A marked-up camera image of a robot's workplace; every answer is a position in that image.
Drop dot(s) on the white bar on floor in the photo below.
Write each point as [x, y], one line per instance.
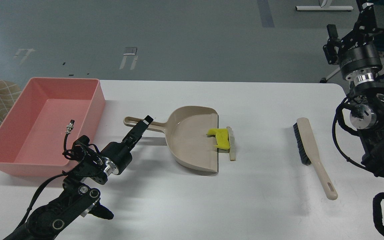
[324, 5]

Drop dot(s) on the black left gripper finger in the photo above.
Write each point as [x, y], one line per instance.
[131, 139]
[137, 123]

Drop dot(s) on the pink plastic bin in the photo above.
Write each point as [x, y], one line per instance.
[32, 134]

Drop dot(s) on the beige plastic dustpan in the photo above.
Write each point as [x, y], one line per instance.
[186, 136]

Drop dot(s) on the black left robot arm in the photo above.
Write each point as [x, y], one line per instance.
[77, 198]

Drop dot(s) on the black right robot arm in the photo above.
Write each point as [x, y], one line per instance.
[361, 112]

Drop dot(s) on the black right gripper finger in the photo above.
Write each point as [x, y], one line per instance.
[331, 53]
[333, 35]

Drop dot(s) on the beige brush with black bristles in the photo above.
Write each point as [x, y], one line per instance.
[309, 155]

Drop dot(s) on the white bread slice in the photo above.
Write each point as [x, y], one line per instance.
[231, 138]

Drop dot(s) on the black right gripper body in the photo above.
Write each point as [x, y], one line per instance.
[358, 58]

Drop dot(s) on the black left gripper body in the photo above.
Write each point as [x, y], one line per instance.
[119, 154]

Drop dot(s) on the white office chair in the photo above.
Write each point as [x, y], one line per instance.
[330, 76]

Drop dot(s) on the yellow sponge piece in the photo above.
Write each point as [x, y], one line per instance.
[221, 136]

